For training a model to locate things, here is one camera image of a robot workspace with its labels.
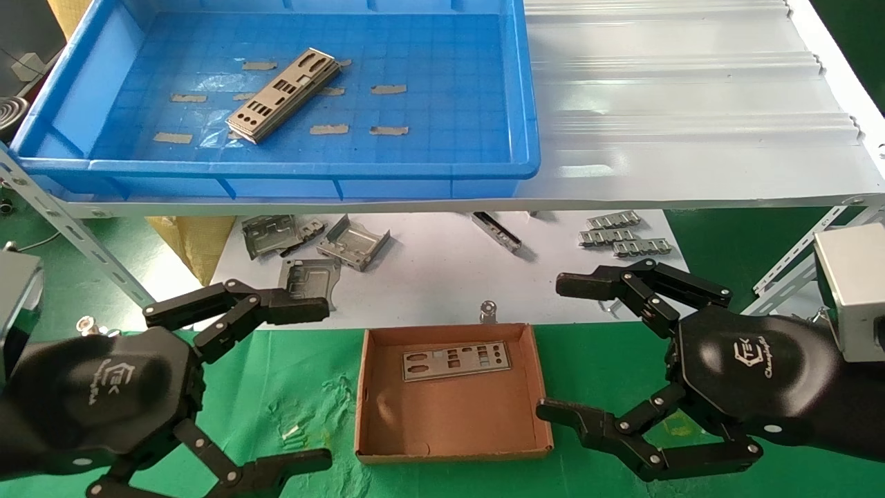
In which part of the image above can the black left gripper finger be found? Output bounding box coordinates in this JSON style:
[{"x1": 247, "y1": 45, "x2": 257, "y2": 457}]
[
  {"x1": 86, "y1": 418, "x2": 334, "y2": 498},
  {"x1": 143, "y1": 279, "x2": 330, "y2": 364}
]

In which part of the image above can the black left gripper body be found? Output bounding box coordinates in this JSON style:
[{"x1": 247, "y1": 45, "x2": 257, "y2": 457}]
[{"x1": 0, "y1": 325, "x2": 206, "y2": 479}]

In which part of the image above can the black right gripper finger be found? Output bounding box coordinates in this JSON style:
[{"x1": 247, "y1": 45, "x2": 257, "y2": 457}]
[
  {"x1": 556, "y1": 257, "x2": 734, "y2": 340},
  {"x1": 537, "y1": 384, "x2": 765, "y2": 483}
]

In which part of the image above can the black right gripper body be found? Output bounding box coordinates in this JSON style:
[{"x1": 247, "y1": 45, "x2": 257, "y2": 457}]
[{"x1": 667, "y1": 304, "x2": 885, "y2": 463}]

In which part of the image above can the shallow brown cardboard box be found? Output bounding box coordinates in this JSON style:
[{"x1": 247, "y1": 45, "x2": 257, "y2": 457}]
[{"x1": 354, "y1": 322, "x2": 554, "y2": 464}]

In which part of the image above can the blue plastic tray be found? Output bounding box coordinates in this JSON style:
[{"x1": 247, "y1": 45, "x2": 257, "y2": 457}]
[{"x1": 10, "y1": 0, "x2": 541, "y2": 203}]

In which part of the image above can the tan cardboard piece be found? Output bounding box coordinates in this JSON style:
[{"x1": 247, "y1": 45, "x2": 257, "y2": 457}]
[{"x1": 47, "y1": 0, "x2": 91, "y2": 39}]

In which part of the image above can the silver multi-port connector shield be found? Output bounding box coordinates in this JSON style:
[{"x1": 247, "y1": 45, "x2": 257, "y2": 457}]
[
  {"x1": 579, "y1": 230, "x2": 638, "y2": 248},
  {"x1": 613, "y1": 238, "x2": 675, "y2": 258},
  {"x1": 586, "y1": 211, "x2": 642, "y2": 230}
]

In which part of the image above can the grey notched metal plate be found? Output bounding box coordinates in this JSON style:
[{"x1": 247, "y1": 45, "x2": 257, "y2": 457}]
[{"x1": 279, "y1": 258, "x2": 342, "y2": 308}]

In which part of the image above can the grey stamped metal plate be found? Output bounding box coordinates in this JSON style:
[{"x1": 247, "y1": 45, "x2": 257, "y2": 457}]
[{"x1": 242, "y1": 214, "x2": 303, "y2": 261}]

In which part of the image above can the yellow plastic bag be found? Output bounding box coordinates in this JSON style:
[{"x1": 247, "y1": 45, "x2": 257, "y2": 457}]
[{"x1": 145, "y1": 216, "x2": 237, "y2": 286}]

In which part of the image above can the white perforated shelf brace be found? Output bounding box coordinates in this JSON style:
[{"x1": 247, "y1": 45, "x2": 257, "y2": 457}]
[{"x1": 743, "y1": 204, "x2": 885, "y2": 317}]

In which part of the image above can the white metal shelf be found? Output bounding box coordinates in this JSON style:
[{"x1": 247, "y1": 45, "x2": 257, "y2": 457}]
[{"x1": 0, "y1": 0, "x2": 885, "y2": 221}]

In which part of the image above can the white power adapter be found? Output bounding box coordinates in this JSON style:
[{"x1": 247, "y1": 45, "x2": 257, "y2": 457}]
[{"x1": 12, "y1": 52, "x2": 48, "y2": 80}]

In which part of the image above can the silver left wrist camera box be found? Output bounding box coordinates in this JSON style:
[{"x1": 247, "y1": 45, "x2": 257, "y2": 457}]
[{"x1": 0, "y1": 249, "x2": 44, "y2": 388}]

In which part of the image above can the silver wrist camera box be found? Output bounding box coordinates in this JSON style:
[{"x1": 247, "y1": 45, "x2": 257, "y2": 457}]
[
  {"x1": 814, "y1": 223, "x2": 885, "y2": 362},
  {"x1": 0, "y1": 249, "x2": 44, "y2": 388}
]

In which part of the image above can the grey u-shaped metal bracket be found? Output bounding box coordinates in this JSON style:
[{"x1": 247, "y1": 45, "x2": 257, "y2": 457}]
[{"x1": 317, "y1": 214, "x2": 391, "y2": 272}]

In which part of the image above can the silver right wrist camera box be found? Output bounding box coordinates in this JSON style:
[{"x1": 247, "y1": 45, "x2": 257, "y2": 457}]
[{"x1": 814, "y1": 223, "x2": 885, "y2": 362}]

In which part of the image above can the narrow grey metal bracket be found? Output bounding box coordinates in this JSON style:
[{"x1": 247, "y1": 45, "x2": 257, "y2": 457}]
[{"x1": 472, "y1": 211, "x2": 523, "y2": 255}]

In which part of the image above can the white perforated shelf post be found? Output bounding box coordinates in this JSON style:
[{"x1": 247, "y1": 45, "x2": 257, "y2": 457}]
[{"x1": 0, "y1": 149, "x2": 156, "y2": 308}]

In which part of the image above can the white floor cable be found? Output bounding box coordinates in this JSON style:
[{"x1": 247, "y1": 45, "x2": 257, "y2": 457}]
[{"x1": 0, "y1": 232, "x2": 62, "y2": 255}]

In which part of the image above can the grey coiled hose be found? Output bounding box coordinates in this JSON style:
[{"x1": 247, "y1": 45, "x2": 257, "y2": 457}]
[{"x1": 0, "y1": 97, "x2": 30, "y2": 133}]

